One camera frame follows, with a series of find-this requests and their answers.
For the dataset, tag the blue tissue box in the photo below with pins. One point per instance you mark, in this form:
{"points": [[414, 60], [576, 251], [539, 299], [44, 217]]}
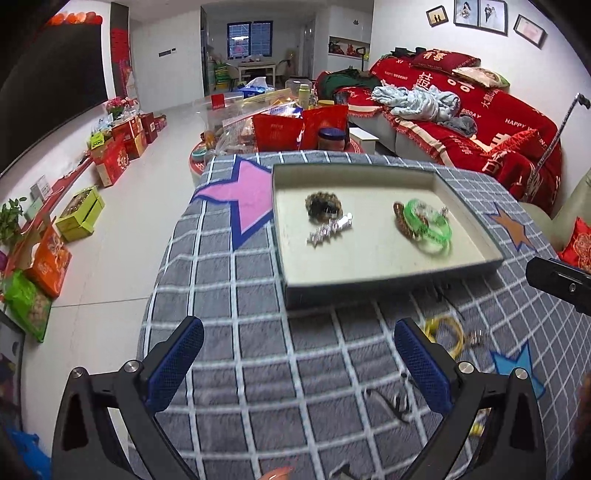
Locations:
{"points": [[256, 85]]}

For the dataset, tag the orange carton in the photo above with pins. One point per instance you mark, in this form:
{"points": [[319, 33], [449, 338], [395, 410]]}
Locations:
{"points": [[51, 263]]}

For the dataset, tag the yellow-green carton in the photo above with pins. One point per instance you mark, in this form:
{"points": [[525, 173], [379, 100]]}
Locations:
{"points": [[81, 214]]}

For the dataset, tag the white stool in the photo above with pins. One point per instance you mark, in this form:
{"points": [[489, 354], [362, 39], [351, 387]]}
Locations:
{"points": [[364, 138]]}

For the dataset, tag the black bobby pin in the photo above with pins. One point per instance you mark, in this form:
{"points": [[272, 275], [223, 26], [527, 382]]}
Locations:
{"points": [[398, 402]]}

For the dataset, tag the potted plant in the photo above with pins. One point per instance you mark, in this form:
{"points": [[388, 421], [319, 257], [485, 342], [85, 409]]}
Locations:
{"points": [[11, 221]]}

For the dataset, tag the green snack bag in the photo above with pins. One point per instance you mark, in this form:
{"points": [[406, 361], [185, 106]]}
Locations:
{"points": [[30, 304]]}

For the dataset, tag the metal camera pole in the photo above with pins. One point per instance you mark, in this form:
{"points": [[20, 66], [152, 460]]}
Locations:
{"points": [[554, 143]]}

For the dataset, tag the grey cloth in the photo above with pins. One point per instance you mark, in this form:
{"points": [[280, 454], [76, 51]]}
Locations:
{"points": [[461, 124]]}

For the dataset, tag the light blue blanket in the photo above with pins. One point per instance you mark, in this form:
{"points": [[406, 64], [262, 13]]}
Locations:
{"points": [[415, 104]]}

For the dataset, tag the small black picture frame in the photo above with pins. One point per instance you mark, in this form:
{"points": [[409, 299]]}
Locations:
{"points": [[436, 16]]}

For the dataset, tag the small silver clasp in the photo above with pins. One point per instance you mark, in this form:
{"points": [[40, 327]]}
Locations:
{"points": [[475, 338]]}

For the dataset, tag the double portrait picture frame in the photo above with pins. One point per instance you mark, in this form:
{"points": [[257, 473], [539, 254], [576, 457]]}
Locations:
{"points": [[480, 16]]}

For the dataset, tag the pink flower bouquet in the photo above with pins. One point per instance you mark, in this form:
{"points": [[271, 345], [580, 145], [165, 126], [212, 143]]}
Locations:
{"points": [[115, 105]]}

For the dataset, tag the grey plaid star tablecloth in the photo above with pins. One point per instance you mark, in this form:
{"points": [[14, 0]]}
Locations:
{"points": [[277, 332]]}

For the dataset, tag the small red gift box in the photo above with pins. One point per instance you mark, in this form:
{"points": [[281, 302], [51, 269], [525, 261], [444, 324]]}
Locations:
{"points": [[150, 124]]}

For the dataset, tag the dark green cloth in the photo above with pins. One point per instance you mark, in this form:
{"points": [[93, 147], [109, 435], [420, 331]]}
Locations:
{"points": [[346, 83]]}

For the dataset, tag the red embroidered cushion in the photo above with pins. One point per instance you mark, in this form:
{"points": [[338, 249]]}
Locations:
{"points": [[581, 242]]}

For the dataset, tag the red printed pillow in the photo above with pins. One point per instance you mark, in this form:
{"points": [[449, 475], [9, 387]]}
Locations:
{"points": [[445, 60]]}

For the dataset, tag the floral cushion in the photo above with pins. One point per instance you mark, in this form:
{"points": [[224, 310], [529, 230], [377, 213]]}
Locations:
{"points": [[482, 76]]}

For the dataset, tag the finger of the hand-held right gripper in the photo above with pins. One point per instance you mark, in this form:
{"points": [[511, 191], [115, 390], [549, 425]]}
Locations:
{"points": [[558, 281]]}

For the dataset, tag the red wall decoration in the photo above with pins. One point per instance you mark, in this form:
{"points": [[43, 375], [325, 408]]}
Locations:
{"points": [[121, 50]]}

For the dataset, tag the green bottle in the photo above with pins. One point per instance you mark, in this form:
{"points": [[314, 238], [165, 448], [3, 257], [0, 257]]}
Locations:
{"points": [[304, 94]]}

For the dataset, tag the white console table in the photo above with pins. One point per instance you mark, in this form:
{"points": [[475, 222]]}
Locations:
{"points": [[256, 71]]}

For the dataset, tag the grey-green shallow box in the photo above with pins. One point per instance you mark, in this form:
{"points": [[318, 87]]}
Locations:
{"points": [[369, 258]]}

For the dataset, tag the wall niche shelf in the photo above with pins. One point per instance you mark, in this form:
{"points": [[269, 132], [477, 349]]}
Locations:
{"points": [[348, 46]]}

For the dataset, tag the red paper bag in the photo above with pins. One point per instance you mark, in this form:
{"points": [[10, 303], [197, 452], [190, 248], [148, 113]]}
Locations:
{"points": [[325, 122], [281, 134]]}

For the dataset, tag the large red gift box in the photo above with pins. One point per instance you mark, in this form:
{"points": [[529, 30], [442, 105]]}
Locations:
{"points": [[113, 161]]}

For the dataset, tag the clear plastic container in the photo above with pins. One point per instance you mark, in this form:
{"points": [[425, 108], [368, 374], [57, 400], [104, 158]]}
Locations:
{"points": [[221, 110]]}

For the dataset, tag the silver rhinestone hair clip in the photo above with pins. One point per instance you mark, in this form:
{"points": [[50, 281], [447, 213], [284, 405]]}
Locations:
{"points": [[330, 228]]}

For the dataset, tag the small silver hair clip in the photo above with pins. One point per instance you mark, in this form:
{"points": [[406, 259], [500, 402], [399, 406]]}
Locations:
{"points": [[444, 212]]}

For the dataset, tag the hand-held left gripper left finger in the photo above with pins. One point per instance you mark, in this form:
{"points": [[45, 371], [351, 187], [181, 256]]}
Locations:
{"points": [[178, 364]]}

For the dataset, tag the green translucent bangle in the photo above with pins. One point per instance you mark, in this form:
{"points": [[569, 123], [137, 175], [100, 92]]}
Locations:
{"points": [[429, 227]]}

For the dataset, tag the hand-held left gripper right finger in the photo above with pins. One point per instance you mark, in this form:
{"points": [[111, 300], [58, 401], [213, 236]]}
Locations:
{"points": [[422, 369]]}

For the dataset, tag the blue lid jar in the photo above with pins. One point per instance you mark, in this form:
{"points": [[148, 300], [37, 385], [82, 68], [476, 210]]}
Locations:
{"points": [[331, 138]]}

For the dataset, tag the black television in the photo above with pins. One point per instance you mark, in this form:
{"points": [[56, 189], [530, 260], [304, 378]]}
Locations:
{"points": [[46, 83]]}

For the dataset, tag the row of red balloons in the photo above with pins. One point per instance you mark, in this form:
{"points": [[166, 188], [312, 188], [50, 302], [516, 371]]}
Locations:
{"points": [[74, 18]]}

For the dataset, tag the black claw clip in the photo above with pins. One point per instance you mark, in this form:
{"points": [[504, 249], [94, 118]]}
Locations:
{"points": [[330, 213]]}

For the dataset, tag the pink picture frame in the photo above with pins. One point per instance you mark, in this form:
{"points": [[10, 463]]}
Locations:
{"points": [[530, 30]]}

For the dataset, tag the window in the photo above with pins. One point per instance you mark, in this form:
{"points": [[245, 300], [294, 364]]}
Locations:
{"points": [[249, 41]]}

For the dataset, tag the round red coffee table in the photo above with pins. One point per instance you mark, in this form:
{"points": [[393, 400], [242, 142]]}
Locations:
{"points": [[198, 159]]}

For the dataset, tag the sofa with red cover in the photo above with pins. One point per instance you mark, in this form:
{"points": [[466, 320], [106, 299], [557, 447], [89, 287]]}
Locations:
{"points": [[485, 124]]}

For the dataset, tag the pale green armchair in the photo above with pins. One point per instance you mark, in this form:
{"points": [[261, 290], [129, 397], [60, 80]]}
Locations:
{"points": [[568, 212]]}

